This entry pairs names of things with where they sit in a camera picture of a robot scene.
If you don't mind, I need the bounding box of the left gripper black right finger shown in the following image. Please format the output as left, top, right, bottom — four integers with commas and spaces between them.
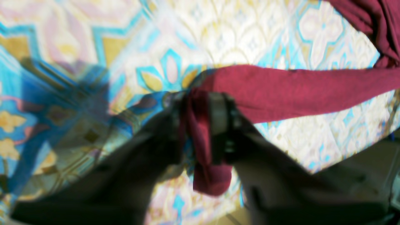
209, 93, 391, 225

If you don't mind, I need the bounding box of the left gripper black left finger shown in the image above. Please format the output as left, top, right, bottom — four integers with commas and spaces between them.
12, 92, 184, 225

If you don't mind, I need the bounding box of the patterned tablecloth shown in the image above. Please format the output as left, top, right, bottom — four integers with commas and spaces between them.
1, 0, 399, 225

